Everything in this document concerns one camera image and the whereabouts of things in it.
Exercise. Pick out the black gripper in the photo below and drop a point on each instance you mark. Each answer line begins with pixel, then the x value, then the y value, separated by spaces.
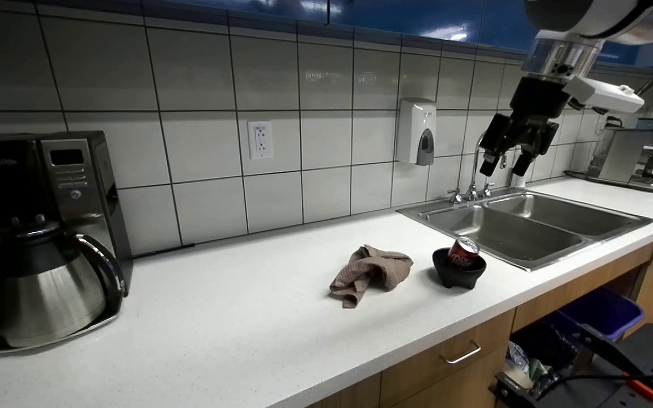
pixel 535 103

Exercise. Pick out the red soda can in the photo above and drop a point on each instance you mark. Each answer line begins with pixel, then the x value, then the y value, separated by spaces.
pixel 463 252

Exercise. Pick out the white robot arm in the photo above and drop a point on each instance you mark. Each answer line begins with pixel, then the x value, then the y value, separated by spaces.
pixel 613 19

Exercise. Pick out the black bowl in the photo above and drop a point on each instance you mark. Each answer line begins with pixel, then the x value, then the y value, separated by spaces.
pixel 459 273

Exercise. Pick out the chrome faucet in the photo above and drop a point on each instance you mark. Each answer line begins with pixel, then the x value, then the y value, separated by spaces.
pixel 475 184

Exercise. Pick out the steel double sink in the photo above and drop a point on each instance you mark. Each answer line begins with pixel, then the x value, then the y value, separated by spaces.
pixel 554 223

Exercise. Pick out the silver espresso machine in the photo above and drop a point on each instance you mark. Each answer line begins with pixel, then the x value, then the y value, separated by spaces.
pixel 632 154

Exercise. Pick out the blue upper cabinet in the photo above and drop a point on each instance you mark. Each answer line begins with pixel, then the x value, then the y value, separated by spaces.
pixel 418 19

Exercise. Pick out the brown cloth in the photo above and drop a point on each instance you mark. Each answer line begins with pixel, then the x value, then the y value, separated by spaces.
pixel 371 271

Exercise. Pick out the blue plastic bin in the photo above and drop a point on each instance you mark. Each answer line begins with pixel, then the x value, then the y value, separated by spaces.
pixel 605 309

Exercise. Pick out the black plastic bin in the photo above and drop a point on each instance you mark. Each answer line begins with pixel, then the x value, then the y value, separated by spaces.
pixel 543 342

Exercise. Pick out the wooden base cabinet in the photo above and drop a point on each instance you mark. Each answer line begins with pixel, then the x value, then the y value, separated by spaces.
pixel 430 374

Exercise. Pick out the black coffee maker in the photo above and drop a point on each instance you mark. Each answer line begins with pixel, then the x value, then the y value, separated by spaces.
pixel 62 177

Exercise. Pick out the steel coffee carafe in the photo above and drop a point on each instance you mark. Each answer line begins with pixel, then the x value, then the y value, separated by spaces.
pixel 43 295

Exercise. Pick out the white wall soap dispenser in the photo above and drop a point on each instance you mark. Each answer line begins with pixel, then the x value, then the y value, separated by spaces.
pixel 416 132

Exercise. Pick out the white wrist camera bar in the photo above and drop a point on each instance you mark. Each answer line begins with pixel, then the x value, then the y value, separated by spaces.
pixel 605 94

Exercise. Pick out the white wall outlet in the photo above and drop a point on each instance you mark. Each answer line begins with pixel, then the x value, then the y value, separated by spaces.
pixel 260 142

